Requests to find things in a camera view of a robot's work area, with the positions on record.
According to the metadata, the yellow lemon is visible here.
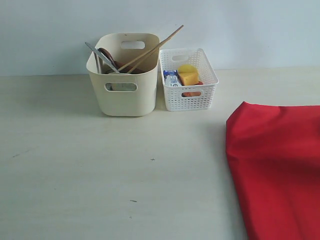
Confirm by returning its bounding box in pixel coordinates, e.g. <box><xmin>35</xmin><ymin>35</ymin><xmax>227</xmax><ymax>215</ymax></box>
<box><xmin>177</xmin><ymin>64</ymin><xmax>198</xmax><ymax>74</ymax></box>

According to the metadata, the blue white milk carton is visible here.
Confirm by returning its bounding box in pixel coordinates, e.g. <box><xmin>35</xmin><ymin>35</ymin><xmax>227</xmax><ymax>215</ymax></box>
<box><xmin>163</xmin><ymin>70</ymin><xmax>182</xmax><ymax>87</ymax></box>

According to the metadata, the orange cheese wedge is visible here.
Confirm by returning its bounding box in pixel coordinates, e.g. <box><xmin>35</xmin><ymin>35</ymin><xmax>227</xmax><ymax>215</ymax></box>
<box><xmin>178</xmin><ymin>72</ymin><xmax>199</xmax><ymax>86</ymax></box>

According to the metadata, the white perforated plastic basket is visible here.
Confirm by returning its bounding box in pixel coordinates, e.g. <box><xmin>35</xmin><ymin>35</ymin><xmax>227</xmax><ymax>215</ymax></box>
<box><xmin>159</xmin><ymin>48</ymin><xmax>219</xmax><ymax>112</ymax></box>

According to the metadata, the orange fried chicken piece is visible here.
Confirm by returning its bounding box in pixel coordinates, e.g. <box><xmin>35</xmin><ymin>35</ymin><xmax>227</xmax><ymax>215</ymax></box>
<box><xmin>182</xmin><ymin>91</ymin><xmax>202</xmax><ymax>97</ymax></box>

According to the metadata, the wooden chopstick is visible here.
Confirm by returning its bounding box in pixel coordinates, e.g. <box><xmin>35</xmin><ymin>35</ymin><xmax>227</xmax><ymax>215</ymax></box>
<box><xmin>118</xmin><ymin>24</ymin><xmax>184</xmax><ymax>74</ymax></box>
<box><xmin>127</xmin><ymin>47</ymin><xmax>159</xmax><ymax>74</ymax></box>

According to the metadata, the brown wooden plate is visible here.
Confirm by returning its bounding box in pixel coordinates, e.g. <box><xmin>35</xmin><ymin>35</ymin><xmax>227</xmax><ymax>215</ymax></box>
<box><xmin>114</xmin><ymin>61</ymin><xmax>145</xmax><ymax>74</ymax></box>

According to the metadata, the cream plastic bin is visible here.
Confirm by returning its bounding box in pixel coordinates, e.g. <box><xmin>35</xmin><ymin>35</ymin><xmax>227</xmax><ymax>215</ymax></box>
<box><xmin>86</xmin><ymin>33</ymin><xmax>160</xmax><ymax>117</ymax></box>

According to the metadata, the pale green ceramic bowl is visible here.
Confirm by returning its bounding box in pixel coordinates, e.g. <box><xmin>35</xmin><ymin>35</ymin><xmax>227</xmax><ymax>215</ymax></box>
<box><xmin>105</xmin><ymin>82</ymin><xmax>137</xmax><ymax>92</ymax></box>

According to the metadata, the red table cloth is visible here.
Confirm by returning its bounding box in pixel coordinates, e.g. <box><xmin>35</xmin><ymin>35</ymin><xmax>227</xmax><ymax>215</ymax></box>
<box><xmin>225</xmin><ymin>102</ymin><xmax>320</xmax><ymax>240</ymax></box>

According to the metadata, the dark wooden spoon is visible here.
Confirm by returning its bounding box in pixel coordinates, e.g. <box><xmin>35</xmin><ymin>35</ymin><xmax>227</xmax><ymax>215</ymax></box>
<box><xmin>98</xmin><ymin>47</ymin><xmax>114</xmax><ymax>63</ymax></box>

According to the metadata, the silver table knife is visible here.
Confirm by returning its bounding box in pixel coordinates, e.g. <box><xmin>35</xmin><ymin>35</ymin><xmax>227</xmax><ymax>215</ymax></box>
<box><xmin>85</xmin><ymin>42</ymin><xmax>120</xmax><ymax>74</ymax></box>

